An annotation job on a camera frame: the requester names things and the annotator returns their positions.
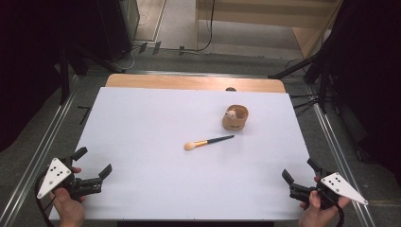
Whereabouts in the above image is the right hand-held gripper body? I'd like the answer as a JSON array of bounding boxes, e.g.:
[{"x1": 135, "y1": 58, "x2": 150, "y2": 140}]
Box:
[{"x1": 288, "y1": 171, "x2": 370, "y2": 211}]

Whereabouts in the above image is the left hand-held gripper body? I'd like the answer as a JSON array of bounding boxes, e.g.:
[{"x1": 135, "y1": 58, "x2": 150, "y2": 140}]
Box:
[{"x1": 36, "y1": 156, "x2": 104, "y2": 201}]

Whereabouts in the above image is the brown bear pen holder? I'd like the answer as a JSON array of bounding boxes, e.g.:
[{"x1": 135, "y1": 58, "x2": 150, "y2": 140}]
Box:
[{"x1": 221, "y1": 104, "x2": 250, "y2": 132}]

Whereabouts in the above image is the makeup brush with black handle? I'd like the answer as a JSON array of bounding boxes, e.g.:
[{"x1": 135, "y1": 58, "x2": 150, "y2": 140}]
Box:
[{"x1": 183, "y1": 134, "x2": 235, "y2": 152}]

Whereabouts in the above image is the person's left hand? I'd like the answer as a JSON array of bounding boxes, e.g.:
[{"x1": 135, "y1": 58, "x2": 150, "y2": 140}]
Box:
[{"x1": 48, "y1": 166, "x2": 87, "y2": 227}]

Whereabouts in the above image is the person's right hand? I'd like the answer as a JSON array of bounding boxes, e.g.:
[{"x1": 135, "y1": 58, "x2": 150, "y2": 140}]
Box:
[{"x1": 298, "y1": 175, "x2": 352, "y2": 227}]

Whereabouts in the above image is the white table mat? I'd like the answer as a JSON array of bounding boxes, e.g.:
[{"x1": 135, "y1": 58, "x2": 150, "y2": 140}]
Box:
[{"x1": 48, "y1": 86, "x2": 318, "y2": 221}]

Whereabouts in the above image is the black metal stand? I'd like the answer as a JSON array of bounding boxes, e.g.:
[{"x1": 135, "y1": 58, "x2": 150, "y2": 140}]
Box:
[
  {"x1": 58, "y1": 42, "x2": 127, "y2": 106},
  {"x1": 267, "y1": 51, "x2": 334, "y2": 115}
]

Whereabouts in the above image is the dark curtain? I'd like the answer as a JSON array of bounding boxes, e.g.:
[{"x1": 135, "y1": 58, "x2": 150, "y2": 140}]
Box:
[
  {"x1": 324, "y1": 0, "x2": 401, "y2": 187},
  {"x1": 0, "y1": 0, "x2": 65, "y2": 153}
]

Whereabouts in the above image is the light wooden furniture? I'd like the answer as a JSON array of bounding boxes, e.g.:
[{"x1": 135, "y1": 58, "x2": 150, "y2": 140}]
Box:
[{"x1": 194, "y1": 0, "x2": 344, "y2": 60}]

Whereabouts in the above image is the black cabinet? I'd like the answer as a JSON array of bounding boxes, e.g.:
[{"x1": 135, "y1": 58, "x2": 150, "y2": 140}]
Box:
[{"x1": 94, "y1": 0, "x2": 141, "y2": 63}]

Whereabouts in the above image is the aluminium floor rail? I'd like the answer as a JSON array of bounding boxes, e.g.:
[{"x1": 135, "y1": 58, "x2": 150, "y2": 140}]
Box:
[
  {"x1": 0, "y1": 91, "x2": 78, "y2": 227},
  {"x1": 305, "y1": 84, "x2": 376, "y2": 227}
]

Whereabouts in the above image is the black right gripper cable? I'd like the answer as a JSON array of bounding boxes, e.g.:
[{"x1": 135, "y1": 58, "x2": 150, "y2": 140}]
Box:
[{"x1": 327, "y1": 192, "x2": 346, "y2": 227}]

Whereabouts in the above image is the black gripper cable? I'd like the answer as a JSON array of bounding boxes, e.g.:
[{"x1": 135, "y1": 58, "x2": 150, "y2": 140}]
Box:
[
  {"x1": 327, "y1": 192, "x2": 346, "y2": 227},
  {"x1": 33, "y1": 176, "x2": 57, "y2": 227}
]

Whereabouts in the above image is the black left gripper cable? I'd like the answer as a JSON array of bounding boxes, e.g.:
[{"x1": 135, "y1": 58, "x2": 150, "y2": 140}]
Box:
[{"x1": 33, "y1": 176, "x2": 57, "y2": 227}]

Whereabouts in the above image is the black floor bracket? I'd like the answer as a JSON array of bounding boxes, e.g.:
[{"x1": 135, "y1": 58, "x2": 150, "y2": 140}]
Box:
[{"x1": 77, "y1": 105, "x2": 93, "y2": 126}]

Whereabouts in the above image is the bundle of black floor cables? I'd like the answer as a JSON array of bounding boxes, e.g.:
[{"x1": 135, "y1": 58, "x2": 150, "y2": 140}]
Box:
[{"x1": 288, "y1": 92, "x2": 320, "y2": 118}]

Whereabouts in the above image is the white floor cable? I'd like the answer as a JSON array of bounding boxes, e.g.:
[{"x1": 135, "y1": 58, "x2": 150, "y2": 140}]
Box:
[{"x1": 116, "y1": 12, "x2": 151, "y2": 72}]

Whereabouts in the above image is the black hanging cable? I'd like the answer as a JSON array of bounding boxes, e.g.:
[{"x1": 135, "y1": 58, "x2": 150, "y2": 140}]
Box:
[{"x1": 162, "y1": 0, "x2": 218, "y2": 54}]

